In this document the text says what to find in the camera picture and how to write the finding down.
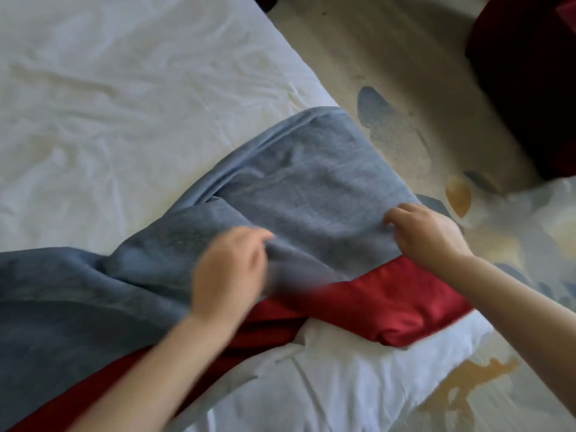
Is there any person's left forearm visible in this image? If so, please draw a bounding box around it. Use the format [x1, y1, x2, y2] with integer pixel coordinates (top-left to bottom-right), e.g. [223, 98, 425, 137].
[67, 310, 253, 432]

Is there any person's right forearm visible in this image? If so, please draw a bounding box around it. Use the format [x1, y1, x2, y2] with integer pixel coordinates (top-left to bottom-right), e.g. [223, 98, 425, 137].
[421, 252, 576, 416]

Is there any white bed sheet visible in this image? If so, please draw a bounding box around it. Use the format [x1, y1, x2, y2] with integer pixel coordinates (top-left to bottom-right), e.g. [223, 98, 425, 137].
[0, 0, 496, 432]

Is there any person's left hand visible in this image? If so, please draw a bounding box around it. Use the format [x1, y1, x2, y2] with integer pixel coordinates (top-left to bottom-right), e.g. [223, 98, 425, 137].
[189, 226, 275, 327]

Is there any person's right hand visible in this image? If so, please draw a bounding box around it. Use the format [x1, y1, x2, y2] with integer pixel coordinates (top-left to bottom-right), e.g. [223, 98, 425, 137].
[383, 202, 474, 271]

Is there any blue-grey blanket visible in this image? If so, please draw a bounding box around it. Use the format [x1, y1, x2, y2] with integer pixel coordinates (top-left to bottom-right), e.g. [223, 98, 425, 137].
[0, 106, 428, 430]

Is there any patterned beige rug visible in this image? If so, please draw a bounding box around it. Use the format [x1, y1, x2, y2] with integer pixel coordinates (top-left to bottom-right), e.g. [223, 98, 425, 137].
[270, 0, 576, 432]

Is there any dark red armchair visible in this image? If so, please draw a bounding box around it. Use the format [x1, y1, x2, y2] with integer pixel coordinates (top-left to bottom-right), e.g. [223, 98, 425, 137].
[466, 0, 576, 181]

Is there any red satin cloth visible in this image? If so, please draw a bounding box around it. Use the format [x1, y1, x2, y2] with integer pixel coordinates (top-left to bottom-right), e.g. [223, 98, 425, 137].
[9, 255, 474, 432]

